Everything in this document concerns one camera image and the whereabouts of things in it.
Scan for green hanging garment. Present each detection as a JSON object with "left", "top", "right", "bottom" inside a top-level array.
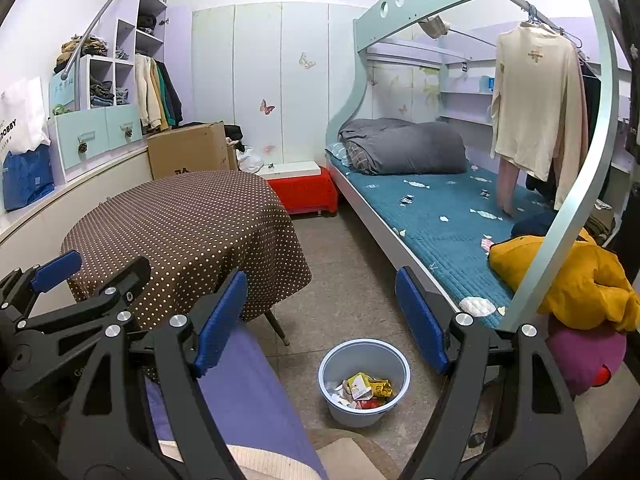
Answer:
[{"left": 154, "top": 60, "right": 173, "bottom": 128}]

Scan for cream long sleeve shirt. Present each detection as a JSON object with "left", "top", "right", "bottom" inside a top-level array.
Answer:
[{"left": 490, "top": 22, "right": 590, "bottom": 211}]

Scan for navy cloth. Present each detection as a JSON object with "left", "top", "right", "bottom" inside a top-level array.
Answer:
[{"left": 510, "top": 210, "right": 558, "bottom": 238}]

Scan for person's purple trouser leg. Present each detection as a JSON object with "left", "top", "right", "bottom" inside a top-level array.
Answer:
[{"left": 145, "top": 320, "right": 331, "bottom": 480}]

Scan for lilac wall shelf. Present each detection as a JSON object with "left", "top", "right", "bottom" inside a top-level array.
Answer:
[{"left": 440, "top": 57, "right": 501, "bottom": 126}]

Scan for red stool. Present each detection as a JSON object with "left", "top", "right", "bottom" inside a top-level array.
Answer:
[{"left": 267, "top": 167, "right": 340, "bottom": 218}]

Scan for teal drawer cabinet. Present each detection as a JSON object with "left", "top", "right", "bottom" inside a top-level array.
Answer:
[{"left": 50, "top": 105, "right": 146, "bottom": 171}]

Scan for white wardrobe doors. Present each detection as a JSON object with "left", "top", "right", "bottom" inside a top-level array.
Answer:
[{"left": 192, "top": 2, "right": 361, "bottom": 166}]

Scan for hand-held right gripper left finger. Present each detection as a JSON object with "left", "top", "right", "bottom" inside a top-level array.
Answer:
[{"left": 57, "top": 270, "right": 249, "bottom": 480}]

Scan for white paper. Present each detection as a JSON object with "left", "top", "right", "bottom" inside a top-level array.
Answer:
[{"left": 327, "top": 382, "right": 356, "bottom": 408}]

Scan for white board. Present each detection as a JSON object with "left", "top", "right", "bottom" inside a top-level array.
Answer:
[{"left": 256, "top": 160, "right": 321, "bottom": 178}]

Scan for teal quilted mattress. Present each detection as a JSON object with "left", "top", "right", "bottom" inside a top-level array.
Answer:
[{"left": 325, "top": 147, "right": 561, "bottom": 318}]

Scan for blue plastic bucket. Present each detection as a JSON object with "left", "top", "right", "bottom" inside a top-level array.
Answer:
[{"left": 318, "top": 340, "right": 412, "bottom": 428}]

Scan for pink hanging garment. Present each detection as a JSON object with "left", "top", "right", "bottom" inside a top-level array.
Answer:
[{"left": 496, "top": 157, "right": 521, "bottom": 216}]

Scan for dark hanging jacket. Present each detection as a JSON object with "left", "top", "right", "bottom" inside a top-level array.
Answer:
[{"left": 159, "top": 60, "right": 183, "bottom": 126}]

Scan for white plastic bag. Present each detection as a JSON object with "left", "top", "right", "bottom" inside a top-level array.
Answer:
[{"left": 237, "top": 146, "right": 266, "bottom": 173}]

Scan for magenta pillow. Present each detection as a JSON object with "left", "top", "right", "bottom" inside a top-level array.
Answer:
[{"left": 545, "top": 317, "right": 628, "bottom": 396}]

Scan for cream hanging jacket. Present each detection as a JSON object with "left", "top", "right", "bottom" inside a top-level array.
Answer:
[{"left": 134, "top": 54, "right": 168, "bottom": 131}]

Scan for grey duvet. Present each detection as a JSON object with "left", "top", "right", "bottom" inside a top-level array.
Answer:
[{"left": 339, "top": 117, "right": 468, "bottom": 176}]

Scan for white shelf unit with clothes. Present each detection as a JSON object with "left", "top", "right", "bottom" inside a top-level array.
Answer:
[{"left": 60, "top": 0, "right": 175, "bottom": 111}]

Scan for light blue pillow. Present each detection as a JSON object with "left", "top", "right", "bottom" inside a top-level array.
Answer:
[{"left": 325, "top": 141, "right": 351, "bottom": 167}]

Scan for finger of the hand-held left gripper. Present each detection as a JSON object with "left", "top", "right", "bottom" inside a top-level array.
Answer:
[
  {"left": 80, "top": 256, "right": 152, "bottom": 326},
  {"left": 0, "top": 250, "right": 83, "bottom": 311}
]

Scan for black clothes pile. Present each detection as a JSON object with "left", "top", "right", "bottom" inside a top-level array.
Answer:
[{"left": 224, "top": 124, "right": 246, "bottom": 153}]

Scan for pale yellow paper packet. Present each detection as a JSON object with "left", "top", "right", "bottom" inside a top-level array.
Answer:
[{"left": 345, "top": 372, "right": 373, "bottom": 401}]

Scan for dark table leg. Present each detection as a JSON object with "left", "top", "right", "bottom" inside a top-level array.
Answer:
[{"left": 263, "top": 309, "right": 291, "bottom": 347}]

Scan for curved beige cabinet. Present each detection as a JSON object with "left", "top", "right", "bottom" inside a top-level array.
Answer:
[{"left": 0, "top": 145, "right": 153, "bottom": 281}]

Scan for brown polka dot tablecloth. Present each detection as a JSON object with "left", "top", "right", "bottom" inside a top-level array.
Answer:
[{"left": 60, "top": 170, "right": 313, "bottom": 331}]

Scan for olive clothes pile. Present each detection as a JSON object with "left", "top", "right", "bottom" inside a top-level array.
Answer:
[{"left": 54, "top": 35, "right": 108, "bottom": 73}]

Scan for large cardboard box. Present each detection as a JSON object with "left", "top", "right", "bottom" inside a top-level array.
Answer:
[{"left": 146, "top": 121, "right": 230, "bottom": 181}]

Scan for yellow padded jacket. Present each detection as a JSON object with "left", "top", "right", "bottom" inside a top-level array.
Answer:
[{"left": 487, "top": 227, "right": 640, "bottom": 333}]

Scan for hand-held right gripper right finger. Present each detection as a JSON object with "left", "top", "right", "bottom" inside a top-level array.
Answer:
[{"left": 395, "top": 266, "right": 588, "bottom": 480}]

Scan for blue bag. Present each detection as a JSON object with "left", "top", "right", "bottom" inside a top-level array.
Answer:
[{"left": 2, "top": 145, "right": 56, "bottom": 211}]

